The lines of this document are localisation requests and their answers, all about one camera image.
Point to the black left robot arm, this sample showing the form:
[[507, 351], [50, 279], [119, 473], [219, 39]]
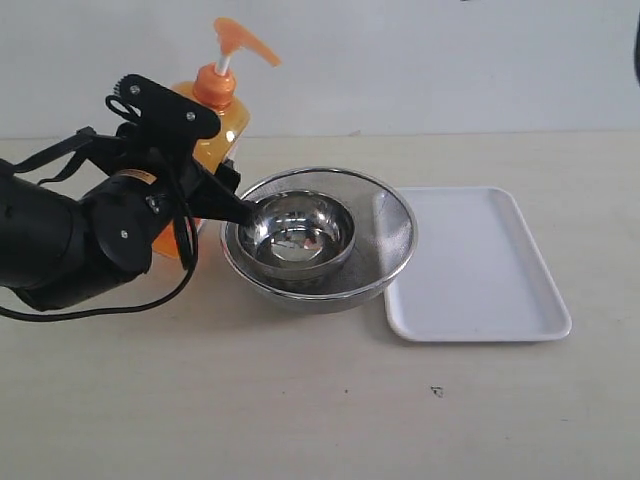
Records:
[[57, 252]]

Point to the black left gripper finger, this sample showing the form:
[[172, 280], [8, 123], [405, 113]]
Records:
[[215, 197]]

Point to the small stainless steel bowl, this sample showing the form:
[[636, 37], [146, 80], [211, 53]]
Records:
[[297, 235]]

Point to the orange soap pump bottle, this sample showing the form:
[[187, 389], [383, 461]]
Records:
[[214, 87]]

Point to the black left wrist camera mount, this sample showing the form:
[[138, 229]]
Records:
[[168, 120]]

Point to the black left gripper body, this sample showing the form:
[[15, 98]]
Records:
[[146, 189]]

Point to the white rectangular plastic tray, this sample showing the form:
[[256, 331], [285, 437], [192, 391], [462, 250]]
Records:
[[476, 274]]

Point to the large steel mesh basin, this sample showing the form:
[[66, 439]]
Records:
[[386, 238]]

